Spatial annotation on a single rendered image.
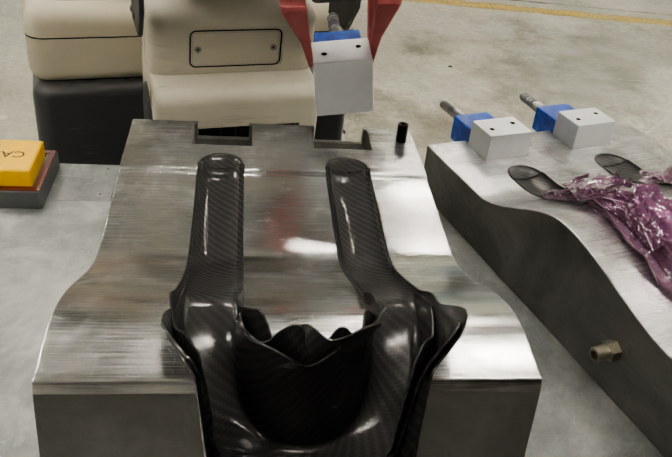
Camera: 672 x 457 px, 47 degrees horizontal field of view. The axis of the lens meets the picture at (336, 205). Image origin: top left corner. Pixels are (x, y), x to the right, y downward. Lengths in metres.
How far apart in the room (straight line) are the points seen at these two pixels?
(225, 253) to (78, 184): 0.28
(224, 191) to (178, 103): 0.38
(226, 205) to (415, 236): 0.15
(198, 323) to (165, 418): 0.07
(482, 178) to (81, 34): 0.73
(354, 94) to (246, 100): 0.37
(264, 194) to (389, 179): 0.11
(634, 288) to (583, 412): 0.10
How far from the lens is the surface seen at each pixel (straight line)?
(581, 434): 0.60
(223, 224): 0.60
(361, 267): 0.56
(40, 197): 0.77
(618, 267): 0.62
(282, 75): 1.06
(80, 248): 0.72
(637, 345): 0.60
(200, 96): 1.01
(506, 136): 0.79
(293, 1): 0.63
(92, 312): 0.44
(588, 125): 0.85
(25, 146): 0.81
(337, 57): 0.66
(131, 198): 0.62
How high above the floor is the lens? 1.22
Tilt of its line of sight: 32 degrees down
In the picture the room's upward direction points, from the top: 6 degrees clockwise
